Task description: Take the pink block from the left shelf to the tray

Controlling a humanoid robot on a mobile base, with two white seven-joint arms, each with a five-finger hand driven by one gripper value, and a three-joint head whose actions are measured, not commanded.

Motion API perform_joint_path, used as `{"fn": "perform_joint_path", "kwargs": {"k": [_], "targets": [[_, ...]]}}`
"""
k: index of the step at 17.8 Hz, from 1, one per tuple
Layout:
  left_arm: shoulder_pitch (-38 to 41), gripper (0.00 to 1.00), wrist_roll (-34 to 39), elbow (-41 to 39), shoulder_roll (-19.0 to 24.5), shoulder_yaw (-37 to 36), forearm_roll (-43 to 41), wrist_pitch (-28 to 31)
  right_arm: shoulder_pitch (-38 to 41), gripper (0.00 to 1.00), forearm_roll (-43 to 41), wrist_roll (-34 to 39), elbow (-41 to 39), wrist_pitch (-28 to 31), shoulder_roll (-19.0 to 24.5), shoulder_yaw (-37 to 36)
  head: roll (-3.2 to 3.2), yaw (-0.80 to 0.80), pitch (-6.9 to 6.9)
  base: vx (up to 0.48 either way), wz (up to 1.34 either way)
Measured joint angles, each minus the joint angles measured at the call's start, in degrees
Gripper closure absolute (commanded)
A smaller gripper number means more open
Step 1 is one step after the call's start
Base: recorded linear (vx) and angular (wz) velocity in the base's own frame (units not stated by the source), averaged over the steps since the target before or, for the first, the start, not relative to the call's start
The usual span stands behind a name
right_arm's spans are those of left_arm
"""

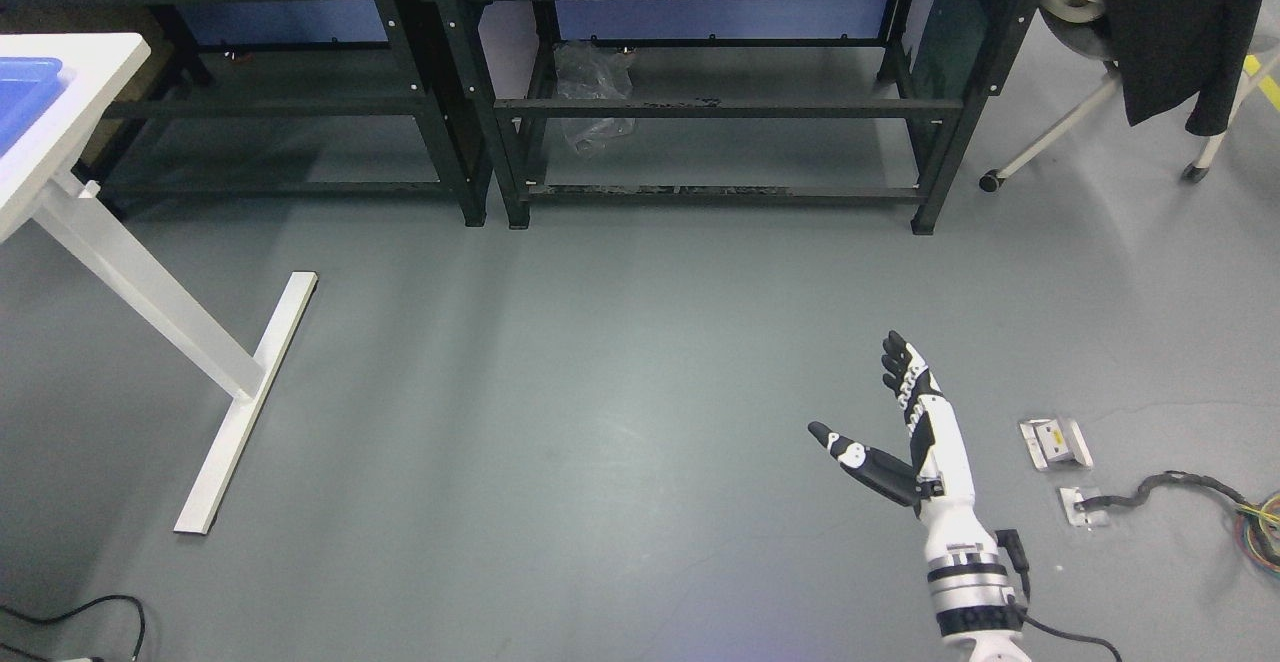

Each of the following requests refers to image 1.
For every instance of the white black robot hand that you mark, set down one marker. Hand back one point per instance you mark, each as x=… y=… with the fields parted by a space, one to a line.
x=936 y=483

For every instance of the black metal shelf right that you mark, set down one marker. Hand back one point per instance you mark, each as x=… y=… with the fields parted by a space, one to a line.
x=771 y=69

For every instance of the black metal shelf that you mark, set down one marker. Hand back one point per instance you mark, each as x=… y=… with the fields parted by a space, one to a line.
x=410 y=75
x=771 y=69

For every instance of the black metal shelf left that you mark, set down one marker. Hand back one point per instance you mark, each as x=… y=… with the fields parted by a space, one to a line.
x=410 y=75

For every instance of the blue plastic tray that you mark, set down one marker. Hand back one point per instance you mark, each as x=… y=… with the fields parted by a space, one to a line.
x=29 y=87

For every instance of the black jacket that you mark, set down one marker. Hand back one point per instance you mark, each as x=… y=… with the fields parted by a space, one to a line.
x=1172 y=51

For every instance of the clear plastic bag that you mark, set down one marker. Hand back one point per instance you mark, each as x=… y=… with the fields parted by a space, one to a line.
x=588 y=72

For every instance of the white table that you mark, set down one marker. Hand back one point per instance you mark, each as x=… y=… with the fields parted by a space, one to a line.
x=39 y=186

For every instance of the metal floor bracket large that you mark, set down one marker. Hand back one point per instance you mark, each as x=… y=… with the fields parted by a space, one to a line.
x=1055 y=444

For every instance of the metal floor bracket small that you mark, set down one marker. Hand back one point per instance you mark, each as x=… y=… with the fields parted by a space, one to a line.
x=1072 y=499

